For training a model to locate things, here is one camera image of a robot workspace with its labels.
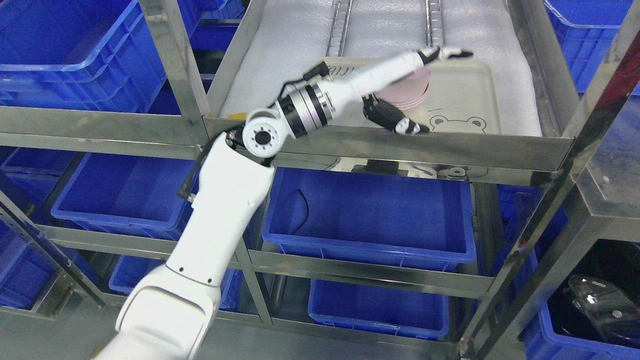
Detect black helmet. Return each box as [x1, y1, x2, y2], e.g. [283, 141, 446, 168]
[548, 239, 640, 349]

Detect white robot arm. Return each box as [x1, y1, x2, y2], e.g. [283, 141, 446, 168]
[96, 75, 371, 360]

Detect blue crate far right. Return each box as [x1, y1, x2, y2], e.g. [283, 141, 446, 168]
[543, 0, 633, 93]

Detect blue crate left shelf lower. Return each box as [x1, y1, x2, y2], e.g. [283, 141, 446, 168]
[307, 279, 450, 341]

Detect pink ikea bowl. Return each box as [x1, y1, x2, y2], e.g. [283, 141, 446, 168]
[377, 67, 432, 103]

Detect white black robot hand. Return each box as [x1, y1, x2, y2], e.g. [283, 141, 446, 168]
[323, 47, 474, 136]

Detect stacked pink bowls on tray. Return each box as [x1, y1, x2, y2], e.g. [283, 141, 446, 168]
[377, 81, 430, 110]

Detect blue crate shelf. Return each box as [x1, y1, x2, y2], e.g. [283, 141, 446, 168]
[262, 167, 476, 272]
[307, 279, 450, 341]

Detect stainless steel shelf rack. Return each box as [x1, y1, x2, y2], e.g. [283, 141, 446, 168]
[1, 0, 639, 360]

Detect blue crate left shelf upper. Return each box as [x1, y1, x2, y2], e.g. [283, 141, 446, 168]
[262, 167, 476, 272]

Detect blue crate holding helmet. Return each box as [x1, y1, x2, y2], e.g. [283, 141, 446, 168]
[522, 250, 640, 360]

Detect beige bear tray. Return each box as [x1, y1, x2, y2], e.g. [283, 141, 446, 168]
[310, 56, 503, 136]

